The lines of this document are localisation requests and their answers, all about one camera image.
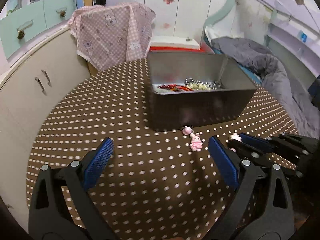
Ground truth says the red bead bracelet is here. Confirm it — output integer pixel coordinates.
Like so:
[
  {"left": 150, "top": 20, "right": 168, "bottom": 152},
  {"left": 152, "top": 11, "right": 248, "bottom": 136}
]
[{"left": 157, "top": 84, "right": 194, "bottom": 93}]

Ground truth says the dark metal jewelry box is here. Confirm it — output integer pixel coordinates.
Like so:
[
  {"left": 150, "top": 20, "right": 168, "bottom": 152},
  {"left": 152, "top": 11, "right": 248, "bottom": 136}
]
[{"left": 147, "top": 51, "right": 257, "bottom": 131}]

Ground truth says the grey duvet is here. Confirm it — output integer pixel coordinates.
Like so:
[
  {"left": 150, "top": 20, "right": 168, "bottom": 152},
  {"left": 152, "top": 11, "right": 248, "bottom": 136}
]
[{"left": 210, "top": 36, "right": 319, "bottom": 139}]

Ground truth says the brown polka dot tablecloth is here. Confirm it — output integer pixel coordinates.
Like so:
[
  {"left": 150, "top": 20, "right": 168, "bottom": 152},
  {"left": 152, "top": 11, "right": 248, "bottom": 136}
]
[{"left": 27, "top": 60, "right": 296, "bottom": 239}]

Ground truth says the red storage bench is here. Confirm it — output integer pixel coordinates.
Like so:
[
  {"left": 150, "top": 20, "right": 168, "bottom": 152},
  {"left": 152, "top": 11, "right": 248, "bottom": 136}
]
[{"left": 149, "top": 35, "right": 205, "bottom": 53}]

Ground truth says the cream low cabinet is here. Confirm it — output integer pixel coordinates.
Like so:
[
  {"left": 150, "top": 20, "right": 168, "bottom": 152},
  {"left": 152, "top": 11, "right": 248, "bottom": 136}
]
[{"left": 1, "top": 28, "right": 90, "bottom": 230}]

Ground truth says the pink checkered bear cloth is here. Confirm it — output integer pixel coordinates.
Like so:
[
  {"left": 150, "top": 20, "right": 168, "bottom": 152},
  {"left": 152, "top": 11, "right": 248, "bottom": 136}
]
[{"left": 67, "top": 2, "right": 156, "bottom": 72}]

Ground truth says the teal drawer unit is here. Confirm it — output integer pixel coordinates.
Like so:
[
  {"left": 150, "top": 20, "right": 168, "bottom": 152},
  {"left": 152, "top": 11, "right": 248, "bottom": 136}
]
[{"left": 1, "top": 0, "right": 74, "bottom": 58}]

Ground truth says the teal bunk bed frame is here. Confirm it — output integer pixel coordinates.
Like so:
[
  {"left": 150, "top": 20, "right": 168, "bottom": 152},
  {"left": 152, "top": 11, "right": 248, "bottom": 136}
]
[{"left": 202, "top": 0, "right": 320, "bottom": 46}]

